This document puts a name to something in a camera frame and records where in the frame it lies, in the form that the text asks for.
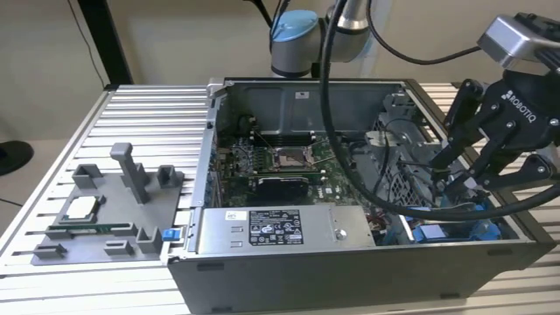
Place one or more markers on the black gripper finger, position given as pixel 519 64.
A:
pixel 499 174
pixel 465 108

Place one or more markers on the hard disk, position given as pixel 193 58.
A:
pixel 419 210

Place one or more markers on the blue disk carrier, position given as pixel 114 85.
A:
pixel 431 234

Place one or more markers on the black RAM slot row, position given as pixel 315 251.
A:
pixel 285 170
pixel 285 138

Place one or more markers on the silver power supply unit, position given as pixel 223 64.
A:
pixel 350 220

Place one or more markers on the green motherboard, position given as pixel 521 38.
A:
pixel 337 183

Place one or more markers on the CPU socket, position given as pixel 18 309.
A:
pixel 290 159

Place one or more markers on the thin metal locking lever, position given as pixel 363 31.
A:
pixel 266 140

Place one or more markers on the black graphics card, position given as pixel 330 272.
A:
pixel 281 190

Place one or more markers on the open black PC case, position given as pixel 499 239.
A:
pixel 306 282

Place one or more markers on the blue case latch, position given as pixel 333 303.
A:
pixel 171 235

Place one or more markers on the gray parts rack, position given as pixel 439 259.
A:
pixel 118 203

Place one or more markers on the green RAM stick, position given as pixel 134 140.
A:
pixel 105 228

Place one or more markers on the silver CPU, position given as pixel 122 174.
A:
pixel 82 207

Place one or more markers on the black round base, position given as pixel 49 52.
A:
pixel 15 157

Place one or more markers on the blue plastic bay bracket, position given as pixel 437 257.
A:
pixel 490 226

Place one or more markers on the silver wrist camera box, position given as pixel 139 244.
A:
pixel 507 42

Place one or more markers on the black upright post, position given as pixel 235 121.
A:
pixel 110 39

